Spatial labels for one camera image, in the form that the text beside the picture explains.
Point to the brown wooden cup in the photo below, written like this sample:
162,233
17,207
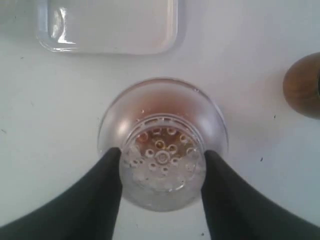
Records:
301,86

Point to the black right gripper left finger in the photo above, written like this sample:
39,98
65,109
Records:
88,210

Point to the gold candies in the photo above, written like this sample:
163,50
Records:
170,139

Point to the clear dome shaker lid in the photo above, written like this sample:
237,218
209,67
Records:
162,182

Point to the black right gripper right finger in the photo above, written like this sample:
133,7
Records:
234,210

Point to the white rectangular tray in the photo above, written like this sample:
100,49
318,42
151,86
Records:
124,27

